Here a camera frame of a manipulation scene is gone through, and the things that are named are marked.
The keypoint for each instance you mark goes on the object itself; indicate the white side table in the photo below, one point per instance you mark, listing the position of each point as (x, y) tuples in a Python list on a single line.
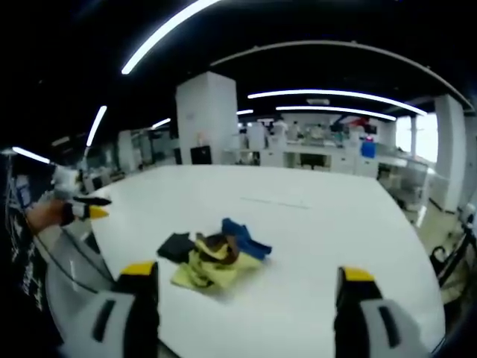
[(404, 175)]

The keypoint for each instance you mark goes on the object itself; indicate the yellow blue black garment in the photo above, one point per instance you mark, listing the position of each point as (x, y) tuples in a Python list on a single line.
[(208, 257)]

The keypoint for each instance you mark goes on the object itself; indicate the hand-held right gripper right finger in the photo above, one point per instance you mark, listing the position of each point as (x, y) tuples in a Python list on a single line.
[(372, 320)]

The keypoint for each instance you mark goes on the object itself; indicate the blue container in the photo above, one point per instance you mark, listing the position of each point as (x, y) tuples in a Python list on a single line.
[(368, 149)]

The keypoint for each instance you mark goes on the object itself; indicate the ceiling light strip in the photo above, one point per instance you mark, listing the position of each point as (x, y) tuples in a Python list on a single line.
[(161, 123), (164, 31), (335, 97), (31, 155), (96, 126)]

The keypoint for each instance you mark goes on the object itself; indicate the black cabinet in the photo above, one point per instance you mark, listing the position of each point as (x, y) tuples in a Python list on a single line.
[(201, 155)]

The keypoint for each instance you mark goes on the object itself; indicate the red object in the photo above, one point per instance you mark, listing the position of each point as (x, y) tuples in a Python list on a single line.
[(354, 120)]

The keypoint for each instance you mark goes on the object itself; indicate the curved ceiling rail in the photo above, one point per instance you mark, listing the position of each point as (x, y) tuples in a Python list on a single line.
[(335, 45)]

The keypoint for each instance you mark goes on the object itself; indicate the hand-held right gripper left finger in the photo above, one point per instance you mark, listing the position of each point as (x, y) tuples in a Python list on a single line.
[(126, 317)]

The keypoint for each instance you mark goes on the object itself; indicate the white counter row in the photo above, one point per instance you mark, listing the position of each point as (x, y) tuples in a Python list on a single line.
[(309, 156)]

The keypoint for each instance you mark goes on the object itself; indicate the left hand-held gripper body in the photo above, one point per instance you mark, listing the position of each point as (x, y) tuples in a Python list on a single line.
[(64, 182)]

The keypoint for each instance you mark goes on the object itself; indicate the black chair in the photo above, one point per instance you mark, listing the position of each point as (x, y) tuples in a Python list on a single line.
[(452, 257)]

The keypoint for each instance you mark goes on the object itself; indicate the white square pillar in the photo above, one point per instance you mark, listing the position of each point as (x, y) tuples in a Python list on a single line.
[(449, 153), (206, 119)]

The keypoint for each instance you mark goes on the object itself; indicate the person's dark printed clothing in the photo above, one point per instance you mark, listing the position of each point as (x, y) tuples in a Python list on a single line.
[(22, 283)]

